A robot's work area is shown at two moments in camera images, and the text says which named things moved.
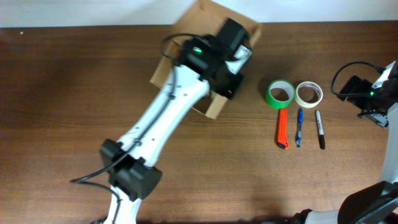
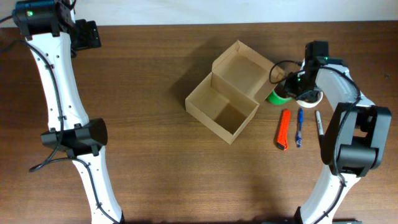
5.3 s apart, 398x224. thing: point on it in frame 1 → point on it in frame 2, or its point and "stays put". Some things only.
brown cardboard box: [204, 18] → [227, 101]
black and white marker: [320, 130] stays put
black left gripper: [230, 87] → [90, 35]
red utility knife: [282, 130] stays put
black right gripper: [362, 86] → [288, 88]
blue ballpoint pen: [299, 133] stays put
